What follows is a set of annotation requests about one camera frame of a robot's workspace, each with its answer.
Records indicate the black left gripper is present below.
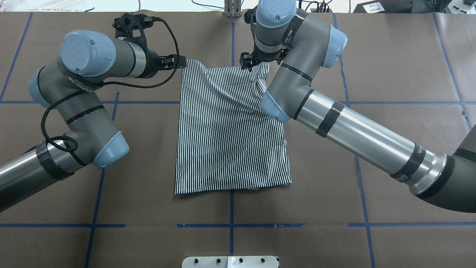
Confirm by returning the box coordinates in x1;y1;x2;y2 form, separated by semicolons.
149;54;187;73

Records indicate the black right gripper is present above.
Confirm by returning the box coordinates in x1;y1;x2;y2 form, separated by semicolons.
239;48;287;71

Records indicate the striped polo shirt white collar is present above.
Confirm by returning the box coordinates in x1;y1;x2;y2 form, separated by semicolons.
174;60;292;196

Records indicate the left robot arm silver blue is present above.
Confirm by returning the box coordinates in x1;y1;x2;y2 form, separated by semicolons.
1;29;186;211

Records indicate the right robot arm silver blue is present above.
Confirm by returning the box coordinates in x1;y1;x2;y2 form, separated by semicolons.
240;0;476;213

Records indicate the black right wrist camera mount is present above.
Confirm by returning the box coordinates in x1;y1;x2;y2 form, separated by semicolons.
243;7;257;25

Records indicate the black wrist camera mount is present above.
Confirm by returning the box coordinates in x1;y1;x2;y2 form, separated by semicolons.
112;13;154;41
243;7;257;25

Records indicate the aluminium frame post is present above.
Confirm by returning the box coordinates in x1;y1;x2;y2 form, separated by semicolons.
224;0;243;17

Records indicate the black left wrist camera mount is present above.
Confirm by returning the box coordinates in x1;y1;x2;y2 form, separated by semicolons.
112;13;154;41

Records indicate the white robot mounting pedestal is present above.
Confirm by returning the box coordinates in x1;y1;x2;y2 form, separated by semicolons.
181;255;280;268

